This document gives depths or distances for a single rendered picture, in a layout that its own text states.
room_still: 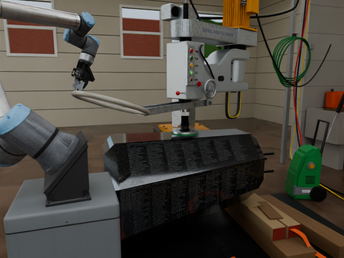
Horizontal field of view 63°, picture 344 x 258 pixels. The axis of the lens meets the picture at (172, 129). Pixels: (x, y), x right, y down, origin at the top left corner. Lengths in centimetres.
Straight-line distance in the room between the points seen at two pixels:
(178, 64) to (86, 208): 134
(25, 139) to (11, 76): 723
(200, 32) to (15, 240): 172
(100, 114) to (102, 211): 723
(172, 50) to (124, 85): 620
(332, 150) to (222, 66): 283
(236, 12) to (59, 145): 196
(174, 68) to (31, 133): 128
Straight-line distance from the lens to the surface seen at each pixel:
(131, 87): 835
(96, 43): 193
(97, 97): 157
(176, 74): 214
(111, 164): 200
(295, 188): 341
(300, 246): 235
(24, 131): 117
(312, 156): 336
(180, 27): 212
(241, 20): 269
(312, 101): 502
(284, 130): 468
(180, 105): 210
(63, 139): 119
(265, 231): 237
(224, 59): 243
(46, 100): 829
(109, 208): 114
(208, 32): 227
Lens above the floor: 132
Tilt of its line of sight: 10 degrees down
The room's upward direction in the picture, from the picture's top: straight up
